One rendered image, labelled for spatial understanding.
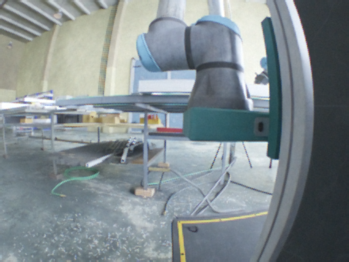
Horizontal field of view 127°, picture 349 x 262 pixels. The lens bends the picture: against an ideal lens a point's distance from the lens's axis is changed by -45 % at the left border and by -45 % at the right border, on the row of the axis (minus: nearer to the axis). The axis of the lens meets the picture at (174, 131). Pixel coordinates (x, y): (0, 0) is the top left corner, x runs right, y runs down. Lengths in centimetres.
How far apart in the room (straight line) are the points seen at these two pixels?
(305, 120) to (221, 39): 23
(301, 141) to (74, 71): 1097
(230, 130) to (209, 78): 11
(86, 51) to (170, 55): 1052
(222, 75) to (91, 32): 1123
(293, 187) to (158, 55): 38
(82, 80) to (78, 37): 345
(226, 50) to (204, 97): 11
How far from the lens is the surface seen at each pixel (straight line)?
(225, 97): 29
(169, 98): 97
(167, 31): 40
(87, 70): 1018
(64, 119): 249
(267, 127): 33
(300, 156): 26
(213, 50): 34
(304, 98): 26
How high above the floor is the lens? 70
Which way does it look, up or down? 4 degrees down
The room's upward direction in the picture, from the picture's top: 2 degrees clockwise
